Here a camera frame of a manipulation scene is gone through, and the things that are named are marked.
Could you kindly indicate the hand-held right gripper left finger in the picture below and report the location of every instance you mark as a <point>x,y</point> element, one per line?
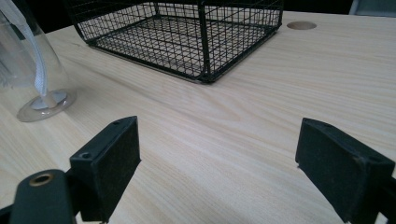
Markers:
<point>106,169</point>

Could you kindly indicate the clear glass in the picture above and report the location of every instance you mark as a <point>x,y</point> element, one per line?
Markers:
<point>28,62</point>

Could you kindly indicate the grey chair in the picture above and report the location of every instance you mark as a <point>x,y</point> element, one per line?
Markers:
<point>373,7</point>

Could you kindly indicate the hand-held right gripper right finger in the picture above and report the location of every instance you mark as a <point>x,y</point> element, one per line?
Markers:
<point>339,169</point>

